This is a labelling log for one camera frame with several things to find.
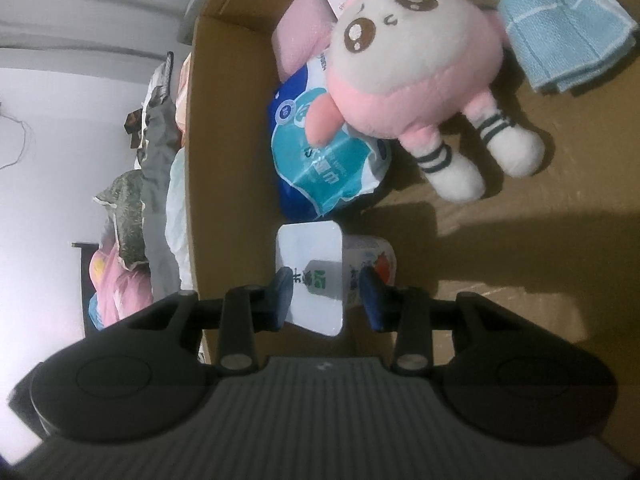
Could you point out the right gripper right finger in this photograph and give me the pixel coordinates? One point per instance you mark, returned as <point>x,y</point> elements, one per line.
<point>378,300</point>

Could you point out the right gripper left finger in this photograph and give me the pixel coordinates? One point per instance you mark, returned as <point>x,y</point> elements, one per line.
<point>279,296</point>

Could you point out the white yogurt cup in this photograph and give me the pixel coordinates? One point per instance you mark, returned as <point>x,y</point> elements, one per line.
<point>326,263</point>

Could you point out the blue tissue pack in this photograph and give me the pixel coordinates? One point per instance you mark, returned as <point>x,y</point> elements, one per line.
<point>313,182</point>

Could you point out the pink plush doll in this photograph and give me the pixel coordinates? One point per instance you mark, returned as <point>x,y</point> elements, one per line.
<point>398,69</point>

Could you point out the pink sponge cloth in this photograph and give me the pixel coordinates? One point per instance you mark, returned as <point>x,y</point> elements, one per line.
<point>303,32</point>

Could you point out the blue checked towel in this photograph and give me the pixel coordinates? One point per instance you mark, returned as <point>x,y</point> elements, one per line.
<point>562,44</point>

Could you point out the green floral pillow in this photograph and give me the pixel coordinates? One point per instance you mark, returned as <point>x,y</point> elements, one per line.
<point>122,201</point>

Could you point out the cardboard box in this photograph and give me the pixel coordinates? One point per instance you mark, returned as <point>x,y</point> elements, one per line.
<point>560,248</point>

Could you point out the dark grey dog-print blanket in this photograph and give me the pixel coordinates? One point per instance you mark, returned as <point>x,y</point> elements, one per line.
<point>158,148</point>

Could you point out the grey curtain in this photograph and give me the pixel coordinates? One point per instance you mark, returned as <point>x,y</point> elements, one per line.
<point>132,28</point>

